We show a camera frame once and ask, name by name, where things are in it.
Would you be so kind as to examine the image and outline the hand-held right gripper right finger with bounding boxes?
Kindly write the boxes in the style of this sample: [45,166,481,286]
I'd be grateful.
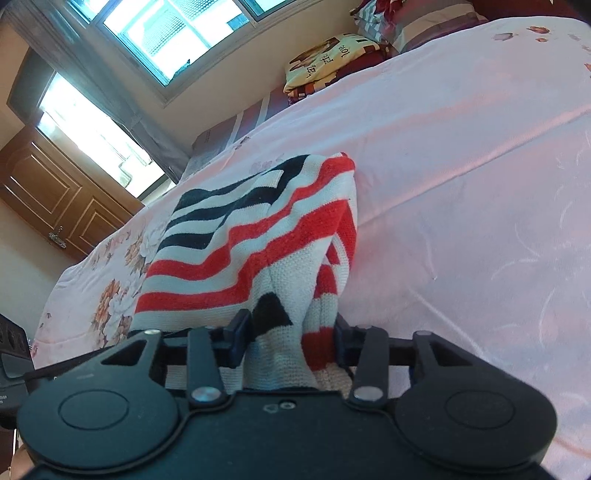
[333,313,467,411]

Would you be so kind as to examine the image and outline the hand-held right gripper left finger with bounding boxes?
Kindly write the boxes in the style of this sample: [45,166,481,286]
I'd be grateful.
[99,308,254,409]

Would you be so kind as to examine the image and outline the striped knit sweater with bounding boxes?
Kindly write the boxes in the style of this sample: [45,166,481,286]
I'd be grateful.
[131,152,362,394]

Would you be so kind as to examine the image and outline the brown wooden door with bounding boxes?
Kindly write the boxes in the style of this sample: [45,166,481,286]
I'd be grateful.
[0,124,147,265]

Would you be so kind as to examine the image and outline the pink floral bedspread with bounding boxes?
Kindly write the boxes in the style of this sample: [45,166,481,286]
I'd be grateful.
[32,16,591,480]

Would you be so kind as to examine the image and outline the striped mattress sheet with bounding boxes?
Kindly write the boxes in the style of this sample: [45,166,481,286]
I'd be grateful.
[191,90,293,163]

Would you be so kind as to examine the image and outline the grey curtain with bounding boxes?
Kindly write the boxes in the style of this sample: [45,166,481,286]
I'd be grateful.
[14,0,191,182]

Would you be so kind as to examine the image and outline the folded printed blanket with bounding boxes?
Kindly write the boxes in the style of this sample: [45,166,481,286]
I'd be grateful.
[283,33,394,108]

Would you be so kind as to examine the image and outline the sliding glass window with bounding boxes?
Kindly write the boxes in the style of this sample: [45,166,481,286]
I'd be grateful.
[69,0,306,89]

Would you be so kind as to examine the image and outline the striped pillow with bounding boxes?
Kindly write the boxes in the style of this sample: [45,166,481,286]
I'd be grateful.
[350,0,491,57]

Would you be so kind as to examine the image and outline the red headboard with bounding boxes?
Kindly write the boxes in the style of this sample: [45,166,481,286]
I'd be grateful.
[471,0,591,22]

